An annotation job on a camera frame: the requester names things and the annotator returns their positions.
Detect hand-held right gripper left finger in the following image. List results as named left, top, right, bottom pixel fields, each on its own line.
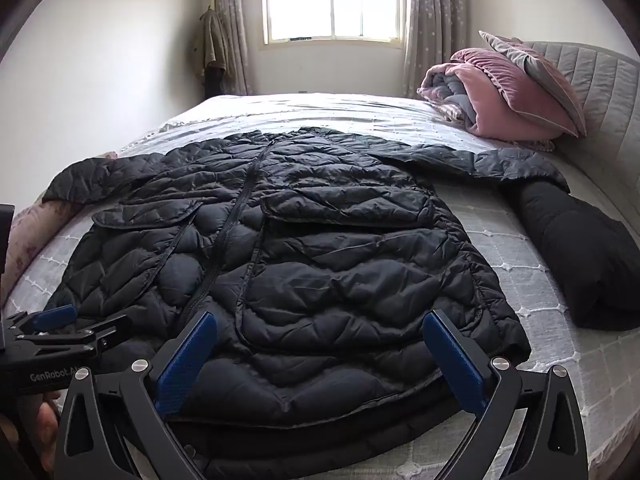
left=54, top=309, right=221, bottom=480

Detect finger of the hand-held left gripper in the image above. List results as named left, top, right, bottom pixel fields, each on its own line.
left=4, top=304, right=79, bottom=337
left=14, top=311, right=132, bottom=362

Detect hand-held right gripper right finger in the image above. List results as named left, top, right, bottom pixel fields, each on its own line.
left=423, top=308, right=589, bottom=480

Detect black quilted puffer jacket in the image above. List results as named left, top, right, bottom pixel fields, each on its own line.
left=42, top=127, right=571, bottom=480

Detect hanging dark clothes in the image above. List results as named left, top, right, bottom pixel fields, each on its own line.
left=194, top=6, right=227, bottom=102

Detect person's left hand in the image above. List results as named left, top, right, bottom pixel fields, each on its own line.
left=19, top=394, right=64, bottom=473

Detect floral pink pillow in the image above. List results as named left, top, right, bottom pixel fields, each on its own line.
left=0, top=194, right=92, bottom=307

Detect grey checked bedspread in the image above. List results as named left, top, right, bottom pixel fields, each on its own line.
left=0, top=92, right=640, bottom=480

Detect black rolled cloth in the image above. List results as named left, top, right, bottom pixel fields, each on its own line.
left=515, top=180, right=640, bottom=332

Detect pink folded quilt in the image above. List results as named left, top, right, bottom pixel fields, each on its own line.
left=417, top=47, right=557, bottom=142

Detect pink and grey pillow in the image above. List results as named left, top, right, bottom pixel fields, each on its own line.
left=478, top=30, right=587, bottom=139

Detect grey padded headboard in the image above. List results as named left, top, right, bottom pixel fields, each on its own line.
left=520, top=40, right=640, bottom=243

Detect grey patterned curtain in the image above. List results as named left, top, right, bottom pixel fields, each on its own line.
left=402, top=0, right=472, bottom=102
left=212, top=0, right=264, bottom=97

